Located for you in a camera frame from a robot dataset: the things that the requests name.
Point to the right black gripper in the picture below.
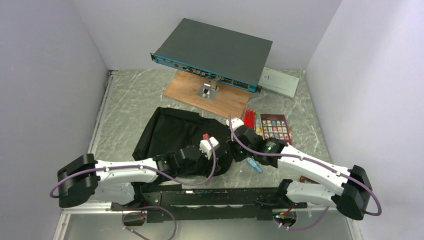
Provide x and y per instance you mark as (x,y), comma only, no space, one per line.
(238,156)

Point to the black student backpack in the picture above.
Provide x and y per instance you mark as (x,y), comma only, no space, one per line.
(171,129)

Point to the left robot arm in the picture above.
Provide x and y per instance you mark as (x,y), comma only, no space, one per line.
(78,180)

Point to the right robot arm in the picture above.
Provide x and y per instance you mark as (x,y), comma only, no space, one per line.
(346,189)

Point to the red patterned book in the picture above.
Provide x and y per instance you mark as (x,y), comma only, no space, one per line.
(252,120)

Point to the grey flat box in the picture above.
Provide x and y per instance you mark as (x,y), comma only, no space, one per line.
(279,82)

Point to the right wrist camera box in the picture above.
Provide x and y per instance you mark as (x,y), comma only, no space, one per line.
(234,123)

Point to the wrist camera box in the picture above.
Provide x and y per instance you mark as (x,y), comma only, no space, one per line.
(234,123)
(207,145)

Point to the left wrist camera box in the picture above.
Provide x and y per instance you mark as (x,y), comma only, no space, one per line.
(207,145)

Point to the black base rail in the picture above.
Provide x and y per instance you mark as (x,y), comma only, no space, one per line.
(259,203)

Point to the metal stand bracket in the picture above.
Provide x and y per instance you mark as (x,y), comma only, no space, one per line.
(208,90)

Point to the blue grey network switch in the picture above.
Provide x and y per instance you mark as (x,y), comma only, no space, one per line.
(215,53)

